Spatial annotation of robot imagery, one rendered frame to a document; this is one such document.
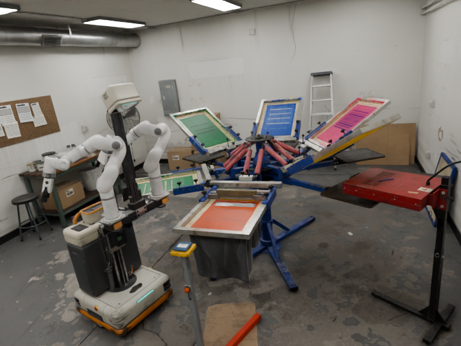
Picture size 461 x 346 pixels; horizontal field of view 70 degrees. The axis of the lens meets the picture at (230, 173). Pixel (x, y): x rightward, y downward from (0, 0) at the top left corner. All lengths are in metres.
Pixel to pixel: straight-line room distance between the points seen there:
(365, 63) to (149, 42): 4.40
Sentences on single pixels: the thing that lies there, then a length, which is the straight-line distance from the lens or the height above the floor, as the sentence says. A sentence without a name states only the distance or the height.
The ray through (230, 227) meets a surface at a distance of 2.41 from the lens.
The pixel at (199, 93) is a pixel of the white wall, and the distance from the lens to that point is 7.28.
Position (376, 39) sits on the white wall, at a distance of 6.56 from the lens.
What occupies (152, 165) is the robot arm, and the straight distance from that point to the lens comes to 2.53.
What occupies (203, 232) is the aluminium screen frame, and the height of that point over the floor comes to 0.98.
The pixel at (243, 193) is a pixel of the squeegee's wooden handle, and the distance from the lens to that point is 2.77.
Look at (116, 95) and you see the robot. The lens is 2.26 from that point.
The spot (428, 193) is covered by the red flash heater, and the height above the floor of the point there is 1.10.
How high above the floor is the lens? 2.07
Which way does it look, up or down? 18 degrees down
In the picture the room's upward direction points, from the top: 7 degrees counter-clockwise
